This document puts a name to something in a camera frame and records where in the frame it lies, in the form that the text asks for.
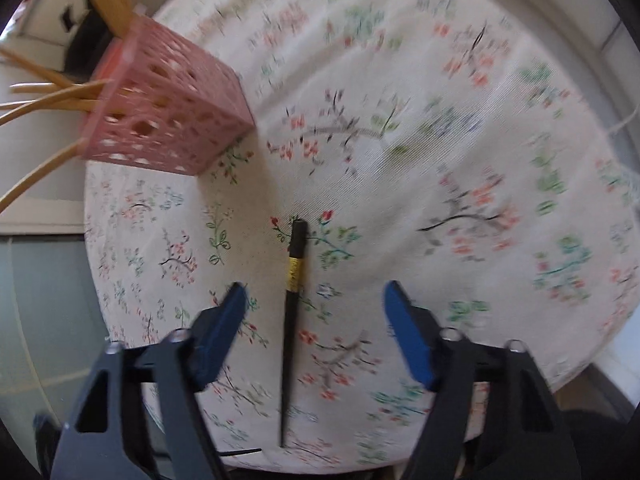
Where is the floral tablecloth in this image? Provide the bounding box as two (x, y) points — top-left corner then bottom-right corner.
(82, 0), (640, 472)

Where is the black chopstick with yellow band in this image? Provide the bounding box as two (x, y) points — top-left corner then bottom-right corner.
(278, 217), (308, 448)

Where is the white power cable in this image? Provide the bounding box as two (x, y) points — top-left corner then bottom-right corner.
(606, 107), (640, 137)

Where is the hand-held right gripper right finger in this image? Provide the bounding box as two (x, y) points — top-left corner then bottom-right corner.
(383, 280), (582, 480)

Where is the frosted glass door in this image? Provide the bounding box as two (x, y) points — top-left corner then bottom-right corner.
(0, 235), (108, 413)

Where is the pink perforated utensil holder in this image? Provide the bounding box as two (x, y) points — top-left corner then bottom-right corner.
(80, 14), (257, 177)

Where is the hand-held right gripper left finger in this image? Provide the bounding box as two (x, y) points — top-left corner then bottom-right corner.
(50, 281), (248, 480)

